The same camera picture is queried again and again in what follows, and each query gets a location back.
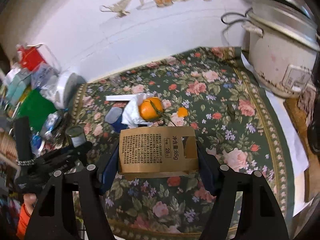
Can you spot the black pot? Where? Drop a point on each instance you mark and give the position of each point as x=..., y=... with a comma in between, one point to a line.
x=314, y=137

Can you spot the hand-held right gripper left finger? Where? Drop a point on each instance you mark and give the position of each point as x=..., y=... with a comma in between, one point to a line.
x=110, y=170

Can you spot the green box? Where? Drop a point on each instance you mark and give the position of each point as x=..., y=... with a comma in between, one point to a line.
x=35, y=107

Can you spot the person's left hand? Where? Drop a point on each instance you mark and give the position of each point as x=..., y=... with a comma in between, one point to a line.
x=30, y=202

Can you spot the floral tablecloth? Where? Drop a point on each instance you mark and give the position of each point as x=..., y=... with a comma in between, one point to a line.
x=225, y=130

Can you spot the wooden cutting board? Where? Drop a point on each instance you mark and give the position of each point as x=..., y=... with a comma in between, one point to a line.
x=300, y=130

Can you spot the long white box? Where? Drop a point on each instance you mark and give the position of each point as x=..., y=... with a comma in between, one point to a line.
x=120, y=97

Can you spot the red box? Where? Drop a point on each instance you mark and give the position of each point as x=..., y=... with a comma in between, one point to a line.
x=31, y=56

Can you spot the white rice cooker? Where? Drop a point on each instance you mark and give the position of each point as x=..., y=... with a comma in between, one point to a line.
x=277, y=62

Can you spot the small orange peel piece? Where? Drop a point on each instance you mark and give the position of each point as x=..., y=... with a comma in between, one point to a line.
x=182, y=112

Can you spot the dark lid glass jar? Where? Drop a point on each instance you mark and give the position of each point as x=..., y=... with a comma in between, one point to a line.
x=75, y=133

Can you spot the brown paper box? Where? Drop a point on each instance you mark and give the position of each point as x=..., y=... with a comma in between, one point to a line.
x=150, y=152

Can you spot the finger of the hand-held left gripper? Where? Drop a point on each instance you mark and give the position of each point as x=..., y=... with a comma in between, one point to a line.
x=80, y=150

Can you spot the clear plastic bag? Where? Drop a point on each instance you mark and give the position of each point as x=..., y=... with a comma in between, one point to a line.
x=46, y=76

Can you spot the blue white packet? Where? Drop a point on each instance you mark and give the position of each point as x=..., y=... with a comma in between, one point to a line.
x=113, y=117

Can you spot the person's left forearm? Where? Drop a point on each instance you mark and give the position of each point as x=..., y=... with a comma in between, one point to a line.
x=23, y=222

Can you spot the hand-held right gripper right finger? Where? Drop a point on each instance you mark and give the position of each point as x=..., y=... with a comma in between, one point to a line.
x=205, y=172

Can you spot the teal tissue pack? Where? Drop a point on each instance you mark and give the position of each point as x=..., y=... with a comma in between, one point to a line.
x=17, y=87

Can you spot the clear plastic bottle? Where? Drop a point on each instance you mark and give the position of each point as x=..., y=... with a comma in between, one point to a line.
x=51, y=126

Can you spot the mandarin orange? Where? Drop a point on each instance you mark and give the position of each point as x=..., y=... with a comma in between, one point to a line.
x=150, y=108

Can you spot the white tissue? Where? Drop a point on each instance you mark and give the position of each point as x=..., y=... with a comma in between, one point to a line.
x=131, y=115

